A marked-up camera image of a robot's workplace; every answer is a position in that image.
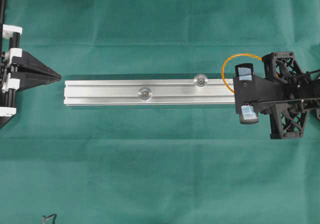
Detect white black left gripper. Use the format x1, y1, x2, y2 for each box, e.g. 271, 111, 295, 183
0, 23, 62, 117

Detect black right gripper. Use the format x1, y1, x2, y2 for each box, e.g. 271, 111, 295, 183
233, 52, 320, 139

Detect orange rubber band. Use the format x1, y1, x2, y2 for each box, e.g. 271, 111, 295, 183
221, 53, 264, 95

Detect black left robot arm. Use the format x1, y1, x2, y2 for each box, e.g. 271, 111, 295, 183
0, 0, 62, 121

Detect green table cloth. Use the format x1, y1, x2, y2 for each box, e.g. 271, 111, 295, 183
0, 0, 320, 224

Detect silver aluminium extrusion rail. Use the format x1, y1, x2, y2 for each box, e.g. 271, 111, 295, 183
64, 74, 235, 106

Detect black cable at edge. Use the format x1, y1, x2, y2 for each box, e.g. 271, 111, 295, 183
41, 213, 58, 224

